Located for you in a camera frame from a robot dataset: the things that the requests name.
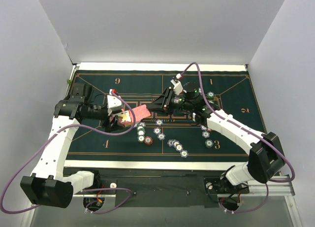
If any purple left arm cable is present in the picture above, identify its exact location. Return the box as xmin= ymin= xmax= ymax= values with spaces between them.
xmin=0 ymin=90 xmax=137 ymax=215

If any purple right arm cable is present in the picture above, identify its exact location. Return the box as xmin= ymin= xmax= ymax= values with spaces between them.
xmin=181 ymin=62 xmax=295 ymax=214

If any green poker chip stack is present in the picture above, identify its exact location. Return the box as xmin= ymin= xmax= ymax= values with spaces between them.
xmin=205 ymin=139 xmax=214 ymax=148

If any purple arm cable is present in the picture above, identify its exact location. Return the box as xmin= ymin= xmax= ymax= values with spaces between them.
xmin=181 ymin=62 xmax=295 ymax=214
xmin=0 ymin=90 xmax=137 ymax=215

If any red poker chip stack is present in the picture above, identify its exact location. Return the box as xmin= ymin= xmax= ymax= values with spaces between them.
xmin=144 ymin=136 xmax=153 ymax=145

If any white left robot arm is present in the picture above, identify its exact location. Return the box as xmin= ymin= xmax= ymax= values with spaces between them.
xmin=20 ymin=83 xmax=124 ymax=208

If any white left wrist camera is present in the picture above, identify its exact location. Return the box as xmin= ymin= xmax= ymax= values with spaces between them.
xmin=107 ymin=89 xmax=123 ymax=116

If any green poker table mat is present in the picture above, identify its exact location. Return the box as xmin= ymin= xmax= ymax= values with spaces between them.
xmin=67 ymin=70 xmax=266 ymax=163

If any red playing card deck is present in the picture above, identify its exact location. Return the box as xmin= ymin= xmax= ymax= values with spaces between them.
xmin=117 ymin=104 xmax=151 ymax=126

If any aluminium mounting rail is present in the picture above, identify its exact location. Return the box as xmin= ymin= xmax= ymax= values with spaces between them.
xmin=29 ymin=175 xmax=295 ymax=197

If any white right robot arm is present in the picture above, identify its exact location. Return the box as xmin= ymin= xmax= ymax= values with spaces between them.
xmin=147 ymin=83 xmax=285 ymax=192

